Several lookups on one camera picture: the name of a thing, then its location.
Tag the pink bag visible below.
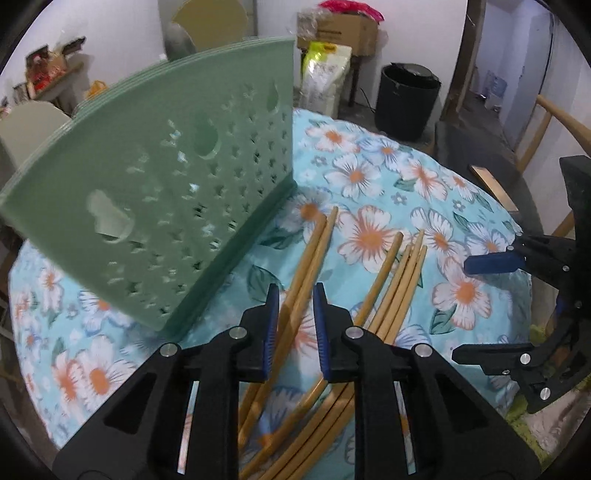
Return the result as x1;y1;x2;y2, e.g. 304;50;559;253
318;0;385;23

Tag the white green fuzzy garment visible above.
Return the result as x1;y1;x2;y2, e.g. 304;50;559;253
503;323;571;462

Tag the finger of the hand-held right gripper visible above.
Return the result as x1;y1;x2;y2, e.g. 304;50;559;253
464;236;579;282
451;344;570;414

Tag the round-backed wooden chair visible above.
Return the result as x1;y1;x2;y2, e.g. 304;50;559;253
468;95;591;241

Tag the brown cardboard box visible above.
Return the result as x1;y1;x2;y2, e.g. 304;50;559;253
297;14;378;55

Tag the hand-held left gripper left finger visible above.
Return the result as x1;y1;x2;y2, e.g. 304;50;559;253
53;282;280;480

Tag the black trash bin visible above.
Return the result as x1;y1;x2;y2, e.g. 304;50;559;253
374;63;441;142

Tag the green perforated utensil holder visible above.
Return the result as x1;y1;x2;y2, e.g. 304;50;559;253
0;38;297;337

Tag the wooden chopstick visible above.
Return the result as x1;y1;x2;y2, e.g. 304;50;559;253
238;232;404;480
238;207;339;446
259;244;415;480
286;246;428;480
272;229;426;480
238;215;326;416

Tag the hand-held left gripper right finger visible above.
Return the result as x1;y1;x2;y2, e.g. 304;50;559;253
313;282;541;480

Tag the long table with white legs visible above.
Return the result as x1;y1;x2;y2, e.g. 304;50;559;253
14;60;88;116

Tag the clutter of packets and boxes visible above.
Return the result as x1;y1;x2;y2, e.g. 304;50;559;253
14;41;86;93

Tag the blue floral blanket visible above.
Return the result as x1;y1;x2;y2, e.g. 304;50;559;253
7;108;536;480

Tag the yellow white rice bag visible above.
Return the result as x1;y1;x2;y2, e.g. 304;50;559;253
300;41;354;116

